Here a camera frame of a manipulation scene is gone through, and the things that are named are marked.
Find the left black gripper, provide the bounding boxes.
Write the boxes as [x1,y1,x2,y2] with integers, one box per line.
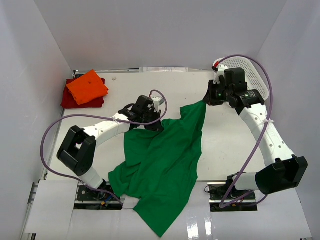
[141,108,163,132]

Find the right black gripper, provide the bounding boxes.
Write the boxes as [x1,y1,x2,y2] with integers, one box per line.
[203,79,233,107]

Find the green t shirt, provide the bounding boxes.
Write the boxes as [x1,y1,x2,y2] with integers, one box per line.
[108,101,207,238]

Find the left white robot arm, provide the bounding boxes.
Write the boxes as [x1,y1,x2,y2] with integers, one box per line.
[57,95,167,200]

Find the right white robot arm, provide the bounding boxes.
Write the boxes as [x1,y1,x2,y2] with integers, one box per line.
[203,65,308,200]

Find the white perforated plastic basket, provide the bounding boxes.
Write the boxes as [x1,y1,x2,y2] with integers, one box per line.
[214,56,270,100]

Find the orange folded t shirt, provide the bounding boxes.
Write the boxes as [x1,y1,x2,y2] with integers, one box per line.
[66,69,109,105]

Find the dark red folded t shirt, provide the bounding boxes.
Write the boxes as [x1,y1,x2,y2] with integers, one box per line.
[60,78,105,109]

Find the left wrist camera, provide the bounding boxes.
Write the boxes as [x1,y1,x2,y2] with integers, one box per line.
[151,96,165,112]

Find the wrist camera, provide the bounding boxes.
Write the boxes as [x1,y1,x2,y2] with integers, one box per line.
[212,60,229,78]
[151,96,165,112]

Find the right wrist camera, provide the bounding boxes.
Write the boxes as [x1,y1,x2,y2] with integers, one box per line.
[212,60,229,78]

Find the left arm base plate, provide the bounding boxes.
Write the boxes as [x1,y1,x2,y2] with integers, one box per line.
[73,184,123,211]

